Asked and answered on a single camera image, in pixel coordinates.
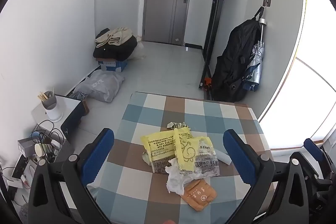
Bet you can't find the grey plastic bag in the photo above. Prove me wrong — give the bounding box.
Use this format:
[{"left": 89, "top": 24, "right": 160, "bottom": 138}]
[{"left": 72, "top": 70, "right": 125, "bottom": 103}]

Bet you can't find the silver and blue folded umbrella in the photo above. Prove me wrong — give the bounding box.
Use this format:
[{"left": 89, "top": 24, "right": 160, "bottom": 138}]
[{"left": 243, "top": 18, "right": 268, "bottom": 92}]

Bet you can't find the grey box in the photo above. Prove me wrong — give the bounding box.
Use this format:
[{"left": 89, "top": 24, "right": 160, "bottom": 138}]
[{"left": 18, "top": 138, "right": 40, "bottom": 158}]

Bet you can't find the bundle of wooden chopsticks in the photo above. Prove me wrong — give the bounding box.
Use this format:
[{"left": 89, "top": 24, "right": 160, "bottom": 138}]
[{"left": 38, "top": 87, "right": 55, "bottom": 103}]

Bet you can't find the beige cloth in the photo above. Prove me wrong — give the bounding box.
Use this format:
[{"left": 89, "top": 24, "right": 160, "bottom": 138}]
[{"left": 95, "top": 27, "right": 136, "bottom": 47}]

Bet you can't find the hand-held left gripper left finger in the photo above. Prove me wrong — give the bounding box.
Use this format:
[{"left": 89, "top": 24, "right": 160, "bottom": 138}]
[{"left": 28, "top": 128, "right": 114, "bottom": 224}]

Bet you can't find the checkered tablecloth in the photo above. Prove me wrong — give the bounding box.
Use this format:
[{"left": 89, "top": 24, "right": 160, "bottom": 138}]
[{"left": 93, "top": 92, "right": 273, "bottom": 224}]

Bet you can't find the white tissue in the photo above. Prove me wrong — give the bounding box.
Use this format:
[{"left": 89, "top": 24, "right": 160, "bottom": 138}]
[{"left": 165, "top": 158, "right": 195, "bottom": 195}]

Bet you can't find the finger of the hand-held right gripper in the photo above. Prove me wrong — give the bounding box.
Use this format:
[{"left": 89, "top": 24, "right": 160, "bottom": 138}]
[{"left": 304, "top": 138, "right": 327, "bottom": 170}]

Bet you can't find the yellow and clear printed packet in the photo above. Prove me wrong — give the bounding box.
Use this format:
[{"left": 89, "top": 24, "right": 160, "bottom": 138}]
[{"left": 173, "top": 127, "right": 220, "bottom": 178}]

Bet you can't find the white wardrobe with gold trim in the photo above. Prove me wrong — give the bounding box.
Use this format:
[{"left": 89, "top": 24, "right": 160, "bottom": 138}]
[{"left": 259, "top": 0, "right": 336, "bottom": 151}]

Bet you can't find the small white paper piece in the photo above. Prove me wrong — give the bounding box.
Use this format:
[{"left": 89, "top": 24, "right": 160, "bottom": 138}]
[{"left": 215, "top": 149, "right": 232, "bottom": 166}]

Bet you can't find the orange packet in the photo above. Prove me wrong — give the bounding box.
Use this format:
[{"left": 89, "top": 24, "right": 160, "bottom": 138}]
[{"left": 182, "top": 179, "right": 217, "bottom": 212}]

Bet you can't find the torn wrapper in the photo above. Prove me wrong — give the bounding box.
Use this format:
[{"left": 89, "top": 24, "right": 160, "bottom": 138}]
[{"left": 167, "top": 121, "right": 191, "bottom": 132}]

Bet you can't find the white utensil holder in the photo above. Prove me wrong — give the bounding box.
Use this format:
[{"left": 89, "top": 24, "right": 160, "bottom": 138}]
[{"left": 42, "top": 94, "right": 64, "bottom": 122}]

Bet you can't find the black hanging bag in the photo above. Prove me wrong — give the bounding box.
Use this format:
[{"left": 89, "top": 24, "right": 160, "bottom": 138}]
[{"left": 211, "top": 6, "right": 264, "bottom": 103}]

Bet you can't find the black open door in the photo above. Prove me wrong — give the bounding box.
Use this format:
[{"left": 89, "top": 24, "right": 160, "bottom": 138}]
[{"left": 202, "top": 0, "right": 232, "bottom": 88}]

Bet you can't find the white plastic bag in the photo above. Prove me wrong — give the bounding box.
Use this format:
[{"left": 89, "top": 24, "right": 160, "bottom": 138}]
[{"left": 129, "top": 42, "right": 146, "bottom": 61}]

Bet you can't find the small white side table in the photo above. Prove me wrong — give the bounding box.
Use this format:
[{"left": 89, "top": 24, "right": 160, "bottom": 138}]
[{"left": 31, "top": 94, "right": 88, "bottom": 140}]

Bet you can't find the blue cardboard box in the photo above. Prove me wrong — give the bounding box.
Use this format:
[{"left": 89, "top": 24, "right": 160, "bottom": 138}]
[{"left": 98, "top": 57, "right": 129, "bottom": 73}]

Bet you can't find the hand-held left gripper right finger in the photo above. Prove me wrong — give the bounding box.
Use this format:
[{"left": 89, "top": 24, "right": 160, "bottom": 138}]
[{"left": 223, "top": 129, "right": 319, "bottom": 224}]

